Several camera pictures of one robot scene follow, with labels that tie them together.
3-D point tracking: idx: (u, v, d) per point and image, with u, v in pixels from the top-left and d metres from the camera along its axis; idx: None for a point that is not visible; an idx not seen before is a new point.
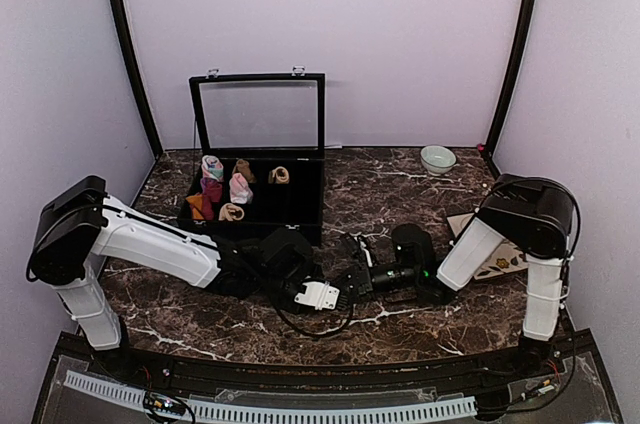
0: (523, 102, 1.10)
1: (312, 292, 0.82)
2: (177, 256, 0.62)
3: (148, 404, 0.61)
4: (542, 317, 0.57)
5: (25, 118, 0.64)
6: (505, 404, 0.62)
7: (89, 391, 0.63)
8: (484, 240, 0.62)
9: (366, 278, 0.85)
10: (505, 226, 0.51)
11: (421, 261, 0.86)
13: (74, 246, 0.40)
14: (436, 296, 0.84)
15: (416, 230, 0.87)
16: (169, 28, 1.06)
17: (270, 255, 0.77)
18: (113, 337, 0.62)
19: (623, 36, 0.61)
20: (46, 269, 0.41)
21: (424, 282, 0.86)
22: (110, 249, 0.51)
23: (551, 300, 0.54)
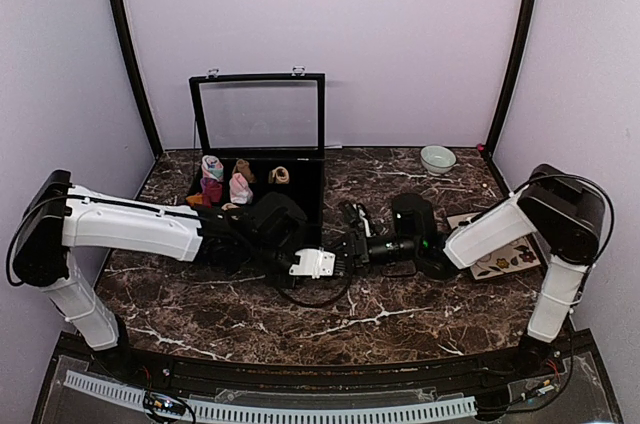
0: (523, 102, 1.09)
1: (307, 259, 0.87)
2: (160, 234, 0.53)
3: (148, 404, 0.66)
4: (549, 319, 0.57)
5: (25, 118, 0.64)
6: (505, 404, 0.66)
7: (89, 391, 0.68)
8: (511, 226, 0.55)
9: (362, 245, 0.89)
10: (537, 220, 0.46)
11: (421, 233, 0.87)
13: (44, 242, 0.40)
14: (436, 270, 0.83)
15: (418, 200, 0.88)
16: (169, 28, 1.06)
17: (260, 221, 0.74)
18: (110, 335, 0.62)
19: (623, 36, 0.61)
20: (27, 269, 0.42)
21: (425, 253, 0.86)
22: (84, 237, 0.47)
23: (565, 304, 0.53)
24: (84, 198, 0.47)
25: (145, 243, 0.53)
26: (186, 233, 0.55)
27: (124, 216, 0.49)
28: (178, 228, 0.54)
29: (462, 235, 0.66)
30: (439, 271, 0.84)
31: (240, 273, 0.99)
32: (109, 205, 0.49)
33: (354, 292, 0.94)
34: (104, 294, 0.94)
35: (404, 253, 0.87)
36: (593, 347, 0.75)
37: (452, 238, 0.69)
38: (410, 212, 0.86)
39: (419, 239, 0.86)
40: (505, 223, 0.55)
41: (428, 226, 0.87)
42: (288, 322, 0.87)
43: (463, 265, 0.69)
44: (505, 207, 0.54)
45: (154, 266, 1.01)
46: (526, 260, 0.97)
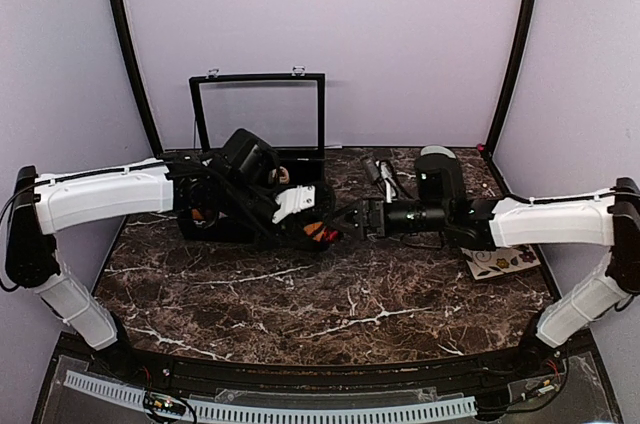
0: (524, 102, 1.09)
1: (286, 198, 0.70)
2: (136, 192, 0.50)
3: (148, 404, 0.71)
4: (566, 326, 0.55)
5: (25, 117, 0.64)
6: (505, 404, 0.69)
7: (89, 391, 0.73)
8: (586, 230, 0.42)
9: (380, 218, 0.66)
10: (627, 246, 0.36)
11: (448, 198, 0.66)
13: (27, 237, 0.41)
14: (471, 237, 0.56)
15: (440, 161, 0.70)
16: (169, 27, 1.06)
17: (233, 156, 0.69)
18: (109, 330, 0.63)
19: (623, 36, 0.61)
20: (16, 268, 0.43)
21: (456, 219, 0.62)
22: (63, 221, 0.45)
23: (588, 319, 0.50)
24: (49, 182, 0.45)
25: (127, 206, 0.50)
26: (155, 179, 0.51)
27: (88, 185, 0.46)
28: (145, 179, 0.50)
29: (517, 213, 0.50)
30: (482, 243, 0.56)
31: (240, 273, 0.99)
32: (73, 181, 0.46)
33: (354, 292, 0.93)
34: (104, 294, 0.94)
35: (430, 222, 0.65)
36: (594, 347, 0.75)
37: (497, 211, 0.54)
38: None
39: (449, 206, 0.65)
40: (581, 224, 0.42)
41: (457, 191, 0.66)
42: (288, 322, 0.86)
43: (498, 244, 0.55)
44: (593, 210, 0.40)
45: (154, 266, 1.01)
46: (526, 260, 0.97)
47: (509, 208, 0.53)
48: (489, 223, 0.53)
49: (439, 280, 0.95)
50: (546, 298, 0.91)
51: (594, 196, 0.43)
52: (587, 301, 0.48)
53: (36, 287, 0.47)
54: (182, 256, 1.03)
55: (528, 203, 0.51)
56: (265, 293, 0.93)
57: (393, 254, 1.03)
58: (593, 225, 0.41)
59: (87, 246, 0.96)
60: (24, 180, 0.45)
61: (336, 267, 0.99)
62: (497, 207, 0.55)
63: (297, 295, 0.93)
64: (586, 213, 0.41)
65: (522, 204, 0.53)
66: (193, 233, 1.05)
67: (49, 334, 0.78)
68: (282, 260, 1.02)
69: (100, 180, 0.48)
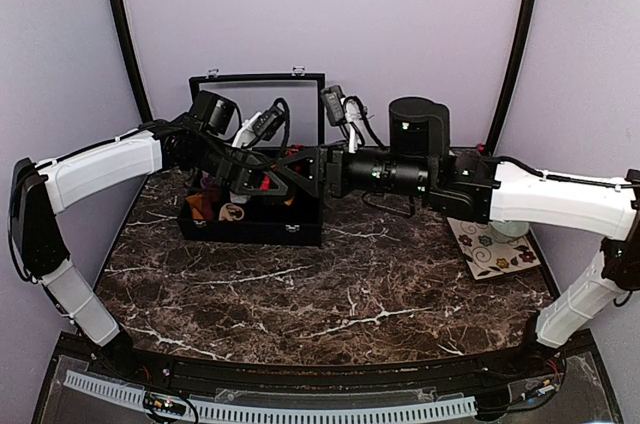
0: (524, 102, 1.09)
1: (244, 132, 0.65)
2: (133, 157, 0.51)
3: (148, 404, 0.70)
4: (563, 327, 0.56)
5: (27, 117, 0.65)
6: (505, 404, 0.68)
7: (89, 391, 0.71)
8: (603, 220, 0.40)
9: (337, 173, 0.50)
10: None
11: (440, 153, 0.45)
13: (39, 218, 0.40)
14: (464, 205, 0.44)
15: (428, 102, 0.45)
16: (169, 28, 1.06)
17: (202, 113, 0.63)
18: (110, 324, 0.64)
19: (624, 36, 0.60)
20: (30, 258, 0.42)
21: (445, 179, 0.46)
22: (70, 196, 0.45)
23: (584, 317, 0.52)
24: (51, 163, 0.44)
25: (125, 172, 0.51)
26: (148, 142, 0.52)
27: (87, 159, 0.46)
28: (137, 146, 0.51)
29: (527, 187, 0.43)
30: (474, 207, 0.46)
31: (240, 273, 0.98)
32: (74, 159, 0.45)
33: (354, 292, 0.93)
34: (104, 294, 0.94)
35: (401, 183, 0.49)
36: (594, 347, 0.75)
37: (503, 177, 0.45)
38: (425, 119, 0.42)
39: (438, 166, 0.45)
40: (600, 214, 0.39)
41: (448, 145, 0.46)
42: (288, 322, 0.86)
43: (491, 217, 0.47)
44: (623, 204, 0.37)
45: (154, 266, 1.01)
46: (525, 260, 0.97)
47: (515, 176, 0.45)
48: (491, 192, 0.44)
49: (439, 280, 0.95)
50: (546, 298, 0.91)
51: (615, 185, 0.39)
52: (584, 301, 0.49)
53: (49, 276, 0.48)
54: (182, 256, 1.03)
55: (538, 176, 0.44)
56: (265, 294, 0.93)
57: (393, 254, 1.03)
58: (614, 218, 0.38)
59: (88, 246, 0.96)
60: (22, 168, 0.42)
61: (336, 267, 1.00)
62: (496, 171, 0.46)
63: (297, 295, 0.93)
64: (611, 206, 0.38)
65: (529, 175, 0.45)
66: (193, 234, 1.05)
67: (49, 334, 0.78)
68: (282, 260, 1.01)
69: (96, 152, 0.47)
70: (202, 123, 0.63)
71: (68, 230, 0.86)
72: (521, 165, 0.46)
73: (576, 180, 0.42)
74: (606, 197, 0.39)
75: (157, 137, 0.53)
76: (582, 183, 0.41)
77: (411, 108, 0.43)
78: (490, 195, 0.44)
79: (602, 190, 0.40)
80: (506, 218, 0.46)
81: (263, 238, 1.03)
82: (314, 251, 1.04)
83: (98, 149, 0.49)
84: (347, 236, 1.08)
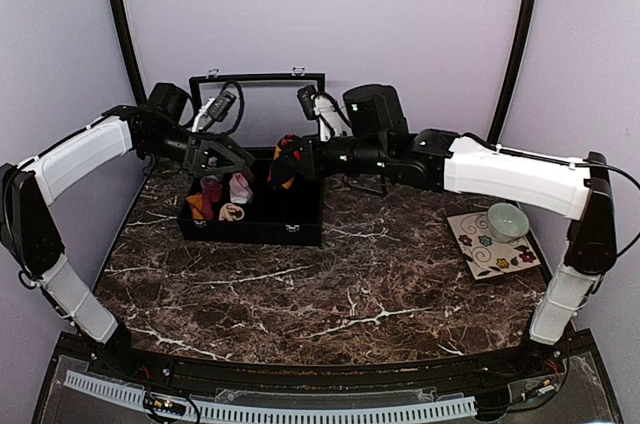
0: (524, 101, 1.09)
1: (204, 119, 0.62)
2: (106, 140, 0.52)
3: (148, 404, 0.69)
4: (553, 325, 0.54)
5: (27, 117, 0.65)
6: (505, 404, 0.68)
7: (90, 391, 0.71)
8: (557, 198, 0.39)
9: (311, 162, 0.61)
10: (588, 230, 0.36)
11: (388, 127, 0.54)
13: (35, 213, 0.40)
14: (418, 172, 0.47)
15: (377, 88, 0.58)
16: (168, 27, 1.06)
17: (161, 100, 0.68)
18: (109, 318, 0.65)
19: (624, 36, 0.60)
20: (32, 259, 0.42)
21: (399, 151, 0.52)
22: (59, 185, 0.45)
23: (570, 312, 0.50)
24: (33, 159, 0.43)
25: (100, 156, 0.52)
26: (115, 124, 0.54)
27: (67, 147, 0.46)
28: (107, 128, 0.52)
29: (480, 160, 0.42)
30: (429, 177, 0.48)
31: (240, 273, 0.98)
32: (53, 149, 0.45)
33: (354, 292, 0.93)
34: (104, 294, 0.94)
35: (362, 161, 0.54)
36: (593, 347, 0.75)
37: (459, 151, 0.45)
38: (372, 98, 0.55)
39: (388, 138, 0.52)
40: (553, 192, 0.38)
41: (397, 122, 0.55)
42: (288, 322, 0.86)
43: (446, 187, 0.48)
44: (576, 182, 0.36)
45: (154, 266, 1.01)
46: (525, 260, 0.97)
47: (471, 149, 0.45)
48: (444, 161, 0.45)
49: (439, 280, 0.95)
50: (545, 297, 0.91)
51: (570, 163, 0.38)
52: (564, 295, 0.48)
53: (49, 272, 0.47)
54: (182, 256, 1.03)
55: (494, 151, 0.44)
56: (265, 293, 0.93)
57: (393, 254, 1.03)
58: (567, 195, 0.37)
59: (89, 243, 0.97)
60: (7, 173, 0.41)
61: (336, 267, 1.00)
62: (451, 145, 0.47)
63: (297, 295, 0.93)
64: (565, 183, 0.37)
65: (484, 149, 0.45)
66: (193, 234, 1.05)
67: (49, 334, 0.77)
68: (282, 260, 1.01)
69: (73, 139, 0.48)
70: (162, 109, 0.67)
71: (68, 227, 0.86)
72: (479, 141, 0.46)
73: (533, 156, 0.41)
74: (560, 173, 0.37)
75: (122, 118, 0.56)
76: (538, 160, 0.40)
77: (364, 93, 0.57)
78: (443, 165, 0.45)
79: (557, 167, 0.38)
80: (462, 189, 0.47)
81: (263, 238, 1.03)
82: (314, 251, 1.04)
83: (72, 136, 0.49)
84: (347, 235, 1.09)
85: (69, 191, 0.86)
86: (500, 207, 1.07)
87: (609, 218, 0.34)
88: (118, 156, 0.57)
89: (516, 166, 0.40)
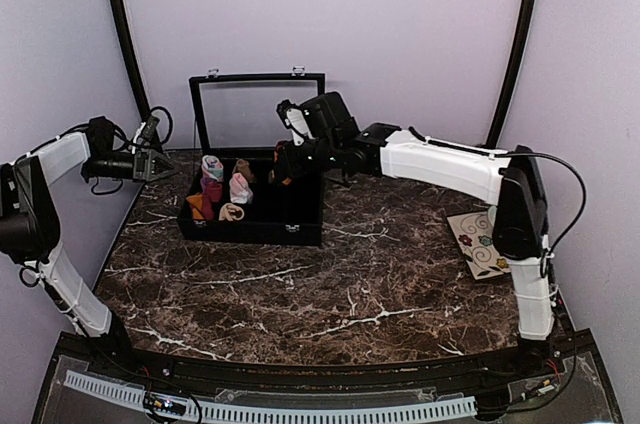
0: (524, 101, 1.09)
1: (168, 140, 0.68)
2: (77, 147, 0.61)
3: (148, 404, 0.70)
4: (534, 317, 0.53)
5: (27, 117, 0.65)
6: (504, 404, 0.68)
7: (90, 391, 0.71)
8: (478, 185, 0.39)
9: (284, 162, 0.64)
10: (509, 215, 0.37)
11: (333, 124, 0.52)
13: (40, 196, 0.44)
14: (358, 160, 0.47)
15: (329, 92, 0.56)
16: (168, 27, 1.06)
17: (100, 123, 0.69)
18: (103, 309, 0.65)
19: (624, 35, 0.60)
20: (51, 237, 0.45)
21: (344, 145, 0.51)
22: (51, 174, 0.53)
23: (541, 299, 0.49)
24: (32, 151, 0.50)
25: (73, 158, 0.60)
26: (78, 135, 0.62)
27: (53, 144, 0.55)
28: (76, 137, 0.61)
29: (410, 147, 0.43)
30: (370, 164, 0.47)
31: (240, 273, 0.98)
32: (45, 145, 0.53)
33: (354, 292, 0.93)
34: (104, 294, 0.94)
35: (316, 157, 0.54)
36: (593, 347, 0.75)
37: (392, 140, 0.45)
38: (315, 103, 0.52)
39: (332, 135, 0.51)
40: (475, 178, 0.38)
41: (347, 121, 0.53)
42: (288, 322, 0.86)
43: (384, 174, 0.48)
44: (494, 169, 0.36)
45: (154, 266, 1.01)
46: None
47: (404, 139, 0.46)
48: (379, 148, 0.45)
49: (439, 280, 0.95)
50: None
51: (490, 154, 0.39)
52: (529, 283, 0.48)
53: (55, 249, 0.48)
54: (182, 256, 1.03)
55: (422, 141, 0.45)
56: (265, 293, 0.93)
57: (393, 254, 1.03)
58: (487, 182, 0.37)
59: (89, 237, 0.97)
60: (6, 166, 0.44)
61: (336, 267, 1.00)
62: (388, 135, 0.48)
63: (297, 295, 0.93)
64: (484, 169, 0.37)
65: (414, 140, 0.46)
66: (192, 234, 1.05)
67: (48, 334, 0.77)
68: (282, 260, 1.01)
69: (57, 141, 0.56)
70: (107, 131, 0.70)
71: (68, 220, 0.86)
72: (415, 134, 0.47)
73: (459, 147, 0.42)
74: (480, 161, 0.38)
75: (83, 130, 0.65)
76: (462, 150, 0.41)
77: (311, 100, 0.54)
78: (380, 152, 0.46)
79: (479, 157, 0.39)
80: (397, 176, 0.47)
81: (263, 238, 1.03)
82: (314, 251, 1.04)
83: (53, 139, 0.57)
84: (347, 235, 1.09)
85: (70, 186, 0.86)
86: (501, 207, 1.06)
87: (523, 204, 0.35)
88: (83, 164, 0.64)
89: (441, 153, 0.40)
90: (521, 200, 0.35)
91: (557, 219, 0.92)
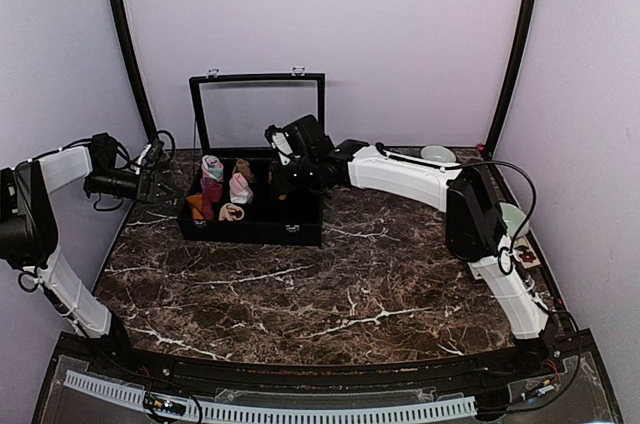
0: (524, 102, 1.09)
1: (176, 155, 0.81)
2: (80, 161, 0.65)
3: (148, 404, 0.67)
4: (521, 315, 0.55)
5: (27, 117, 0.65)
6: (505, 404, 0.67)
7: (89, 391, 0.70)
8: (426, 192, 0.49)
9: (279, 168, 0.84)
10: (458, 220, 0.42)
11: (309, 144, 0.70)
13: (38, 201, 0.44)
14: (329, 172, 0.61)
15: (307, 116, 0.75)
16: (169, 27, 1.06)
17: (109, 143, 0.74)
18: (103, 309, 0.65)
19: (624, 35, 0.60)
20: (48, 242, 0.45)
21: (319, 160, 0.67)
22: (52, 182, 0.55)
23: (519, 296, 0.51)
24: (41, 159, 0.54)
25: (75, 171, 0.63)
26: (82, 149, 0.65)
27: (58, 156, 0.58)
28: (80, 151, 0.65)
29: (374, 162, 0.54)
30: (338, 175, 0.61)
31: (240, 273, 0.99)
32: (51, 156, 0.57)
33: (354, 292, 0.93)
34: (104, 294, 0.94)
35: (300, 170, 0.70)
36: (593, 347, 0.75)
37: (362, 156, 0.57)
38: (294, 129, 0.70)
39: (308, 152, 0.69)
40: (423, 187, 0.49)
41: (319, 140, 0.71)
42: (288, 322, 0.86)
43: (355, 183, 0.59)
44: (437, 180, 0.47)
45: (154, 266, 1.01)
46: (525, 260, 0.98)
47: (370, 154, 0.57)
48: (349, 164, 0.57)
49: (439, 280, 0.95)
50: (545, 297, 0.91)
51: (441, 167, 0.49)
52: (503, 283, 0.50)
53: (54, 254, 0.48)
54: (182, 256, 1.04)
55: (383, 155, 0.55)
56: (265, 293, 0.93)
57: (393, 254, 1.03)
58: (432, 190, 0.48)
59: (86, 246, 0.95)
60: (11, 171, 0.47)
61: (336, 267, 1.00)
62: (358, 151, 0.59)
63: (297, 295, 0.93)
64: (430, 179, 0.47)
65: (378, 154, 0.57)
66: (192, 234, 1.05)
67: (48, 334, 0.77)
68: (282, 260, 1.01)
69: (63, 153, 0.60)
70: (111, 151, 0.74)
71: (65, 230, 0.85)
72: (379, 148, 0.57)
73: (412, 160, 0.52)
74: (427, 174, 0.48)
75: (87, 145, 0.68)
76: (413, 163, 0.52)
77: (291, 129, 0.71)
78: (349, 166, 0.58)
79: (427, 169, 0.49)
80: (365, 185, 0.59)
81: (263, 238, 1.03)
82: (314, 251, 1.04)
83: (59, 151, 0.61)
84: (347, 235, 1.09)
85: (69, 194, 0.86)
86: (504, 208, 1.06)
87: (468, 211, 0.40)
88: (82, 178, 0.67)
89: (398, 167, 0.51)
90: (466, 206, 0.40)
91: (557, 219, 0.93)
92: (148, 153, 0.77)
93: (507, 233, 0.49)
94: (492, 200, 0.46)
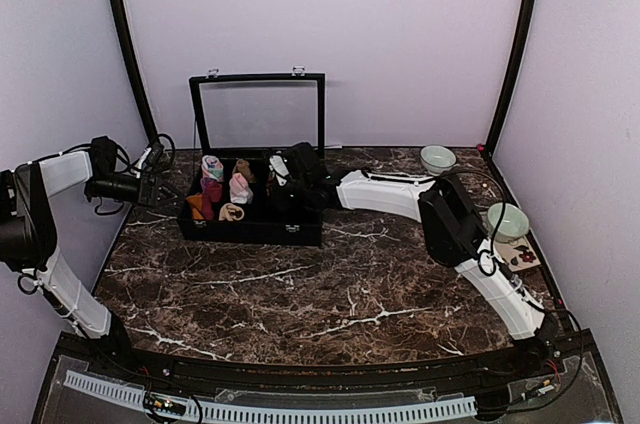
0: (523, 102, 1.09)
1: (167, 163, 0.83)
2: (79, 165, 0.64)
3: (148, 404, 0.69)
4: (514, 314, 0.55)
5: (27, 116, 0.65)
6: (505, 404, 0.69)
7: (89, 391, 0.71)
8: (404, 206, 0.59)
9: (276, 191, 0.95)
10: (433, 229, 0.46)
11: (305, 170, 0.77)
13: (37, 203, 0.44)
14: (321, 197, 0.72)
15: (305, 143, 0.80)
16: (168, 27, 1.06)
17: (112, 146, 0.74)
18: (101, 309, 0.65)
19: (624, 35, 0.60)
20: (48, 243, 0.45)
21: (314, 185, 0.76)
22: (52, 186, 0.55)
23: (506, 294, 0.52)
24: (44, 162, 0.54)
25: (75, 175, 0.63)
26: (82, 153, 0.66)
27: (57, 159, 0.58)
28: (80, 155, 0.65)
29: (358, 185, 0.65)
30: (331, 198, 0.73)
31: (240, 273, 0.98)
32: (52, 159, 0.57)
33: (354, 292, 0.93)
34: (104, 294, 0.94)
35: (297, 192, 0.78)
36: (593, 347, 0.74)
37: (348, 180, 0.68)
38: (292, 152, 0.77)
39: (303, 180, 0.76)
40: (401, 201, 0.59)
41: (317, 166, 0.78)
42: (288, 322, 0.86)
43: (346, 204, 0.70)
44: (412, 194, 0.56)
45: (154, 266, 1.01)
46: (525, 260, 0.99)
47: (354, 178, 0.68)
48: (337, 188, 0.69)
49: (439, 280, 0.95)
50: (545, 298, 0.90)
51: (415, 182, 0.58)
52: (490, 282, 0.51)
53: (52, 256, 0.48)
54: (182, 256, 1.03)
55: (366, 177, 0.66)
56: (265, 294, 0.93)
57: (393, 254, 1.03)
58: (409, 203, 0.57)
59: (86, 248, 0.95)
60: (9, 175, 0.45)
61: (336, 267, 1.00)
62: (346, 176, 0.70)
63: (297, 295, 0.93)
64: (407, 194, 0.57)
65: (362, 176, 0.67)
66: (192, 234, 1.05)
67: (48, 334, 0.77)
68: (282, 260, 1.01)
69: (64, 157, 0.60)
70: (112, 153, 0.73)
71: (64, 233, 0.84)
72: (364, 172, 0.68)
73: (391, 179, 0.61)
74: (404, 190, 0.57)
75: (90, 151, 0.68)
76: (395, 181, 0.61)
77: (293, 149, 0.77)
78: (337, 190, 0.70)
79: (405, 184, 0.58)
80: (353, 205, 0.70)
81: (263, 238, 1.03)
82: (314, 251, 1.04)
83: (59, 155, 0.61)
84: (347, 235, 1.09)
85: (69, 197, 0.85)
86: (494, 207, 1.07)
87: (437, 217, 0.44)
88: (83, 181, 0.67)
89: (377, 187, 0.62)
90: (434, 213, 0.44)
91: (557, 219, 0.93)
92: (148, 157, 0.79)
93: (487, 236, 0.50)
94: (468, 208, 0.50)
